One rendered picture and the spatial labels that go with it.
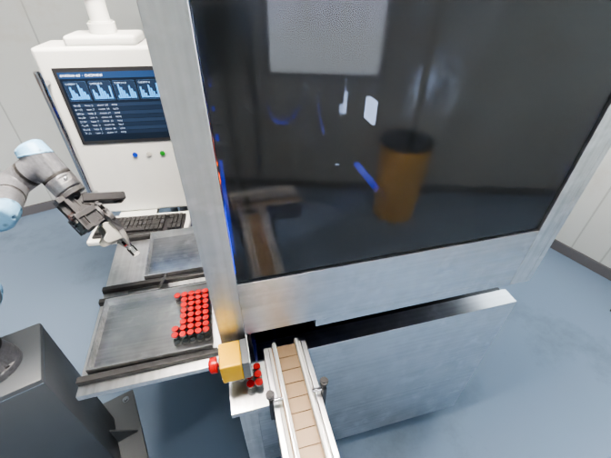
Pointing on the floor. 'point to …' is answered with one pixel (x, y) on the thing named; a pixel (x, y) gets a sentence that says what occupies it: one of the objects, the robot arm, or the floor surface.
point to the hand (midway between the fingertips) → (126, 242)
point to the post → (196, 165)
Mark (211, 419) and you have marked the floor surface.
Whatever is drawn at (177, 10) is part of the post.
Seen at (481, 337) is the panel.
